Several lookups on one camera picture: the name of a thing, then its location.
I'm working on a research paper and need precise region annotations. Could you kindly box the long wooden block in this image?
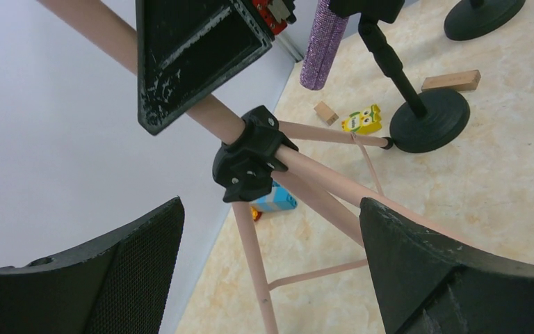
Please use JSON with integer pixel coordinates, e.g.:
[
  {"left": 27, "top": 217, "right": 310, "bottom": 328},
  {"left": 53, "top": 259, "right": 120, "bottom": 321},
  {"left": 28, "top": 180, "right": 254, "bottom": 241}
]
[{"left": 421, "top": 70, "right": 481, "bottom": 91}]

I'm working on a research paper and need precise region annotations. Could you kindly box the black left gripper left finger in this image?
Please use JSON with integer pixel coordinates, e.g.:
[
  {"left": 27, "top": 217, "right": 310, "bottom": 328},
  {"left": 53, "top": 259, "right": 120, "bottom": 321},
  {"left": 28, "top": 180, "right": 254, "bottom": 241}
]
[{"left": 0, "top": 198, "right": 185, "bottom": 333}]

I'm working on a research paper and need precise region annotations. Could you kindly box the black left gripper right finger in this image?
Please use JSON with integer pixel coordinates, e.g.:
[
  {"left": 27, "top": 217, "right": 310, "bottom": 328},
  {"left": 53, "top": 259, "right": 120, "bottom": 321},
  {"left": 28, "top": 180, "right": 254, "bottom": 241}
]
[{"left": 359, "top": 198, "right": 534, "bottom": 333}]

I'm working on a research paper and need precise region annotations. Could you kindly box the blue yellow toy block car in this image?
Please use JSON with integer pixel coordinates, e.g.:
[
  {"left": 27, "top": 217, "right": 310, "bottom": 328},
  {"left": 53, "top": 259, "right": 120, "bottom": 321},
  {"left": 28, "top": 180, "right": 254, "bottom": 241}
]
[{"left": 250, "top": 181, "right": 298, "bottom": 221}]

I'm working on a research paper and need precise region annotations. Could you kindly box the yellow owl toy block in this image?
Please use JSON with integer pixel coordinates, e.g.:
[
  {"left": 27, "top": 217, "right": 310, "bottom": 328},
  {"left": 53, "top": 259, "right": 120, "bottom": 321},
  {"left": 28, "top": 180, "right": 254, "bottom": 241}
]
[{"left": 341, "top": 104, "right": 382, "bottom": 135}]

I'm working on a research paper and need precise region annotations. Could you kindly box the small wooden block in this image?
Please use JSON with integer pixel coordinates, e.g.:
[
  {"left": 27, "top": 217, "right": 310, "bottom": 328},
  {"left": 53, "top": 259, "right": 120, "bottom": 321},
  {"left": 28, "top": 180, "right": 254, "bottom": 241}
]
[{"left": 314, "top": 101, "right": 339, "bottom": 126}]

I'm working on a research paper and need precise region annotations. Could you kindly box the purple glitter microphone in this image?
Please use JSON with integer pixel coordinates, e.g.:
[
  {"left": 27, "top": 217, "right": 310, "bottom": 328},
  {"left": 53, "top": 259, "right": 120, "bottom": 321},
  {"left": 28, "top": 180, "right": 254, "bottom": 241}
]
[{"left": 300, "top": 0, "right": 349, "bottom": 90}]

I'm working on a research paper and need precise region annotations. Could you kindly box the black microphone desk stand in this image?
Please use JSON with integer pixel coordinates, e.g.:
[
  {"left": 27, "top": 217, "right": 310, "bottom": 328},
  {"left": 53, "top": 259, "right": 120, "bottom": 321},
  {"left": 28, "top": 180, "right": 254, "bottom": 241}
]
[{"left": 329, "top": 0, "right": 471, "bottom": 154}]

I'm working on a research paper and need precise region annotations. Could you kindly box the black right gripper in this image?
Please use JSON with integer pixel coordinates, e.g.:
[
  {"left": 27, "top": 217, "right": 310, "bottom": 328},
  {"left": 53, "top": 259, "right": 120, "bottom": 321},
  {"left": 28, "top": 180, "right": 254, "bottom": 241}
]
[{"left": 136, "top": 0, "right": 297, "bottom": 136}]

